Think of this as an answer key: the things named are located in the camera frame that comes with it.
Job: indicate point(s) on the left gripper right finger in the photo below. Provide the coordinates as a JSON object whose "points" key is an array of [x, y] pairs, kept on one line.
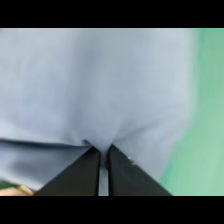
{"points": [[128, 178]]}

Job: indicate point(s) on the light blue shirt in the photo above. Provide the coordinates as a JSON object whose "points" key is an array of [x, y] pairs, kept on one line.
{"points": [[96, 86]]}

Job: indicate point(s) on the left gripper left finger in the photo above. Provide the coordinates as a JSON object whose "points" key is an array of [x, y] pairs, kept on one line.
{"points": [[80, 178]]}

